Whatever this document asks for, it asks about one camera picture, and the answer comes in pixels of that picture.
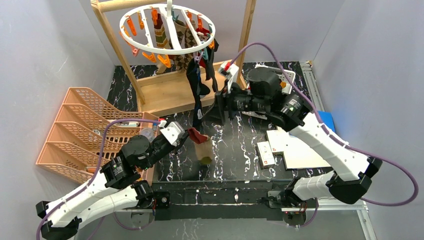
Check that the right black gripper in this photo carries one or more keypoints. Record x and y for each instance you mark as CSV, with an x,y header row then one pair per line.
x,y
222,106

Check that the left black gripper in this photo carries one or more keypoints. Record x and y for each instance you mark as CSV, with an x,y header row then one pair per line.
x,y
180,143

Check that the striped sock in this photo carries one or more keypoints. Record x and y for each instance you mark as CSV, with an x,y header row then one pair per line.
x,y
160,33
203,147

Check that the black sock with blue print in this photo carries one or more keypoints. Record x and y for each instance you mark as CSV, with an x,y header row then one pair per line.
x,y
199,90

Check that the yellow-orange clothes peg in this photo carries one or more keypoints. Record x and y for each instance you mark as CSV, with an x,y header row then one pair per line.
x,y
165,60

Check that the white round clip hanger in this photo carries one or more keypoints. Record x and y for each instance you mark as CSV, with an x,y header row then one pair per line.
x,y
136,26

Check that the orange clothes peg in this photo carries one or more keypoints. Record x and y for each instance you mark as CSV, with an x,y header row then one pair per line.
x,y
151,57

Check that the pink clothes peg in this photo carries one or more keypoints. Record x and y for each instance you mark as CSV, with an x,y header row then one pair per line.
x,y
135,51

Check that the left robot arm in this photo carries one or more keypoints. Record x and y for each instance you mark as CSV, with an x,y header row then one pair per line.
x,y
115,186

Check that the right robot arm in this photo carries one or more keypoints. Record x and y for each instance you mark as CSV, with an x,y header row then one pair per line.
x,y
352,172

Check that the clear paperclip jar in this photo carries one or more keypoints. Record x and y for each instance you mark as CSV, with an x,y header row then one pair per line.
x,y
148,133

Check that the white stapler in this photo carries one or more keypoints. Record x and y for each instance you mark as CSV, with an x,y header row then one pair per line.
x,y
128,124

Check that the beige sock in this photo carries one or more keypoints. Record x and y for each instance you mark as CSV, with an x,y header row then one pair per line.
x,y
161,69

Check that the brown argyle sock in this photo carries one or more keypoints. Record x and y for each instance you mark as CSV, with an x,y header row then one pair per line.
x,y
189,41

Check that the small white red box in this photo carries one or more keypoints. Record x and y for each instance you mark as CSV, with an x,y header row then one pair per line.
x,y
265,155

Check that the white perforated laundry basket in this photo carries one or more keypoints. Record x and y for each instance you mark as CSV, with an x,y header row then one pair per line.
x,y
287,77

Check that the red sock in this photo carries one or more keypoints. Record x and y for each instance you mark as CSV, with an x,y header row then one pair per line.
x,y
203,34

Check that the white flat board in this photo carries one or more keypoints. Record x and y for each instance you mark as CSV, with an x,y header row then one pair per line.
x,y
295,153

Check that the blue folder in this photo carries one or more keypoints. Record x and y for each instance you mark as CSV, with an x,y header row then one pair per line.
x,y
327,119

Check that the peach mesh file organizer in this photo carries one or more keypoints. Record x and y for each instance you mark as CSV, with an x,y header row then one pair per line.
x,y
84,127

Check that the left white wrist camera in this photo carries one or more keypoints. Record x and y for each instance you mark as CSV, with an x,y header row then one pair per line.
x,y
172,131

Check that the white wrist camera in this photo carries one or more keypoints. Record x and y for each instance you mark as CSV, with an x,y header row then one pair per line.
x,y
229,71
172,131

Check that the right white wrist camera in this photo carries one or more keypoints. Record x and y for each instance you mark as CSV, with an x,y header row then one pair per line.
x,y
229,71

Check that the wooden hanger rack frame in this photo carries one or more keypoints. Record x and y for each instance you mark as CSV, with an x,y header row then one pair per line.
x,y
162,94

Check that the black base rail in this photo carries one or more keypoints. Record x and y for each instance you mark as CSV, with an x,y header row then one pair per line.
x,y
234,199

